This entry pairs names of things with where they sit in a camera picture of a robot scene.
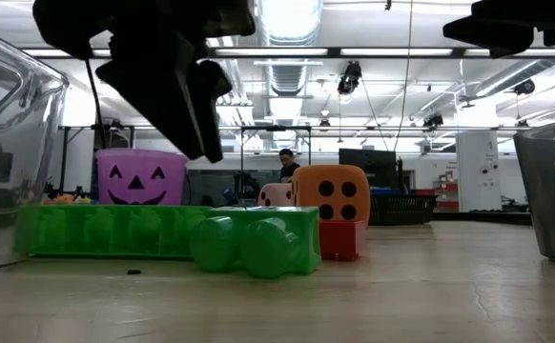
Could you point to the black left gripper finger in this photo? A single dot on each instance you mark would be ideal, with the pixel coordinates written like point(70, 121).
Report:
point(163, 90)
point(211, 86)

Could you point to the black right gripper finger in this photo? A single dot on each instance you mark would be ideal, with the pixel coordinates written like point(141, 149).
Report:
point(497, 35)

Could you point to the pink foam die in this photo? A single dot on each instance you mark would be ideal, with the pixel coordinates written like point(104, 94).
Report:
point(277, 194)

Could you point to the long green toy block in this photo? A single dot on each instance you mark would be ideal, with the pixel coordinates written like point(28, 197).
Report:
point(110, 231)

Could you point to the orange foam die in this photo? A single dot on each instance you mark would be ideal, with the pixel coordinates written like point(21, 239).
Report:
point(337, 178)

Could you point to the short green toy block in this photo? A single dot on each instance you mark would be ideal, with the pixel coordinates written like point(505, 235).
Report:
point(268, 248)

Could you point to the red toy block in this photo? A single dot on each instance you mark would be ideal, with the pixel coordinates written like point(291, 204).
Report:
point(344, 240)

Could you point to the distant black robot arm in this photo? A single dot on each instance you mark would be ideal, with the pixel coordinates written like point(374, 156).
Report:
point(246, 183)

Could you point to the black ceiling spotlight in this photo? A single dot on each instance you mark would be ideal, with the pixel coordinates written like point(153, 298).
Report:
point(525, 86)

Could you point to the purple jack-o-lantern bucket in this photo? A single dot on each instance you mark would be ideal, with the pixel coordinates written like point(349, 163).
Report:
point(139, 164)

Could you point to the black ceiling fixture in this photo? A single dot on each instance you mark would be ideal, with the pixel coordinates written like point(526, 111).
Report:
point(433, 120)

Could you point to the person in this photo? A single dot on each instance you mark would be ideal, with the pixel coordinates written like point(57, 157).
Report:
point(289, 169)

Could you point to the colourful toy pile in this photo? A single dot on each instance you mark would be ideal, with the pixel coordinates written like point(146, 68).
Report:
point(70, 199)

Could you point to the white pillar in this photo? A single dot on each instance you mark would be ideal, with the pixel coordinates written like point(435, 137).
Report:
point(478, 190)

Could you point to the black monitor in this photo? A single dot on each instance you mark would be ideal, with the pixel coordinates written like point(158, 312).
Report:
point(377, 164)

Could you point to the red storage shelf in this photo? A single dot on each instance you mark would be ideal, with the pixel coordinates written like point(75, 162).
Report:
point(449, 205)

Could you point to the grey plastic bin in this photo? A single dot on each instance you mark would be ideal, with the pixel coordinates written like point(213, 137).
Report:
point(549, 214)

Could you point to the black mesh basket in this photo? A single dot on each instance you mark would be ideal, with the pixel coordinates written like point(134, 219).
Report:
point(401, 209)

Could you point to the clear plastic bin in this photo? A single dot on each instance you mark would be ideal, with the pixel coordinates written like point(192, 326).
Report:
point(1, 224)

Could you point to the distant black metal frame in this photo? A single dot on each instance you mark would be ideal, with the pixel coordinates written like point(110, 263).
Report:
point(275, 127)

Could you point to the silver ventilation duct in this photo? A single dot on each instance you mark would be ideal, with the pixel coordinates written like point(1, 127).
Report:
point(289, 78)

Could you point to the black hanging ceiling camera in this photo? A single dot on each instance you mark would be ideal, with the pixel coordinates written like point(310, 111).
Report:
point(350, 76)

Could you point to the black aluminium table frame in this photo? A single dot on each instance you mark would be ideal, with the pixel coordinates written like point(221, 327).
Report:
point(478, 218)

